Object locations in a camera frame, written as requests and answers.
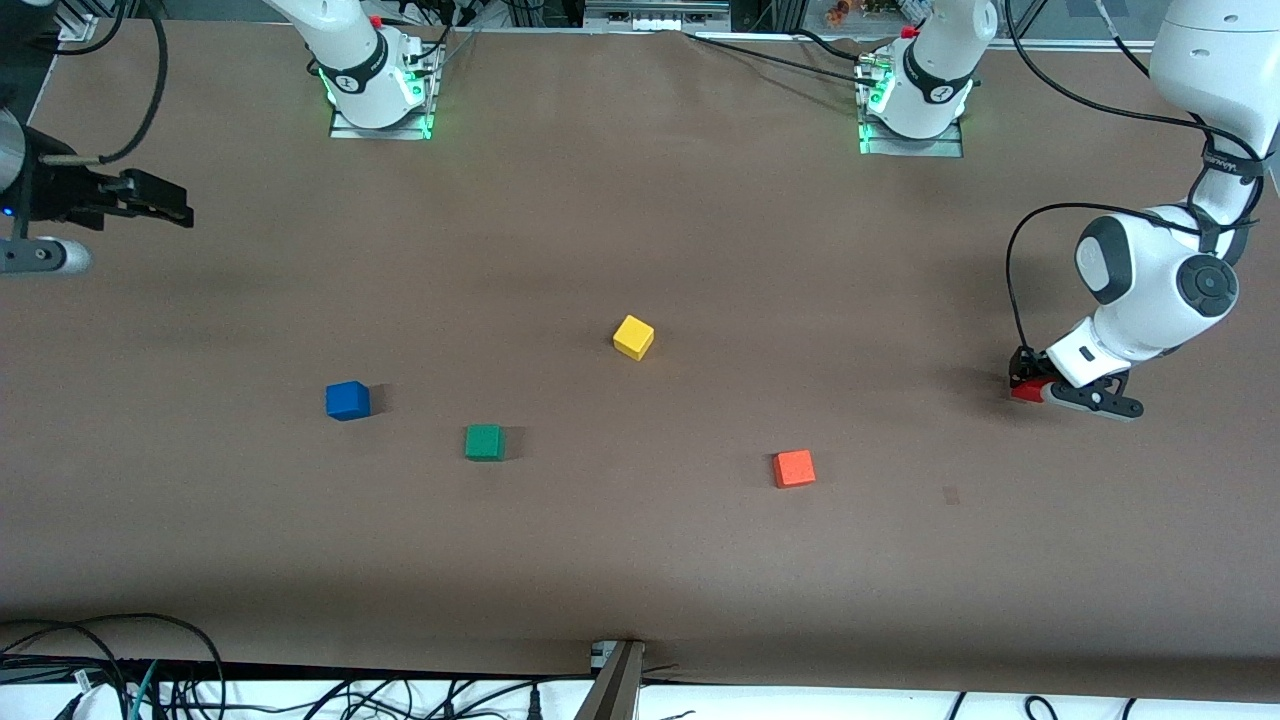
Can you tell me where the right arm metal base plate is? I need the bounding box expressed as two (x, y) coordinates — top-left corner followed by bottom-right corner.
(328, 40), (441, 141)

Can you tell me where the looping black cable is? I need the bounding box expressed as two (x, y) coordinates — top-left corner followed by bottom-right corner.
(0, 613), (229, 720)

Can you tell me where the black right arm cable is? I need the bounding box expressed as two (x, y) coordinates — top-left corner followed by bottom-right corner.
(40, 0), (169, 166)

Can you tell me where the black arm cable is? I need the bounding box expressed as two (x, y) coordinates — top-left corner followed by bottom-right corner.
(1005, 0), (1261, 351)
(40, 0), (169, 166)

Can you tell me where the green cable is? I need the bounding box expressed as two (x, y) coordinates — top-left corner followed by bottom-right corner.
(128, 660), (161, 720)

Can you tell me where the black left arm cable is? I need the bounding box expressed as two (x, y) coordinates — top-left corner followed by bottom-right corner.
(1005, 0), (1261, 351)

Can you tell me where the orange cube block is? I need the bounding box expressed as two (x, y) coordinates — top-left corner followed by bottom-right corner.
(772, 449), (817, 490)

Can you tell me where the aluminium table edge rail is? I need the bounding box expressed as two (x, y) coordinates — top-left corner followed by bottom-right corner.
(1000, 36), (1151, 53)

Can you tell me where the blue cube block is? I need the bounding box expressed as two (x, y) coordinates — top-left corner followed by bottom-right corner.
(325, 381), (372, 422)

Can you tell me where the brown paper table cover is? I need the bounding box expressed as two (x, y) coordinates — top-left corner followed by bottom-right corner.
(0, 20), (1280, 701)

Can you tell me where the short black cable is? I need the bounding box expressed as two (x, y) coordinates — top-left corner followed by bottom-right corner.
(795, 28), (866, 63)

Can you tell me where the grey metal camera pole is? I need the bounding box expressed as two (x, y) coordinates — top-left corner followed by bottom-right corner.
(575, 640), (646, 720)

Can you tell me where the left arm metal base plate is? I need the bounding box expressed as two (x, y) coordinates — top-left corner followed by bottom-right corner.
(857, 60), (966, 158)

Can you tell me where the long black cable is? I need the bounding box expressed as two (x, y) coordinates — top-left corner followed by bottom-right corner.
(685, 33), (871, 89)

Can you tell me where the yellow cube block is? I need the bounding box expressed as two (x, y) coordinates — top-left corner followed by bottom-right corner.
(612, 314), (656, 362)

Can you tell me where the grey power strip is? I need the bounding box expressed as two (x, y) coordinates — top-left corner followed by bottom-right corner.
(583, 0), (733, 33)

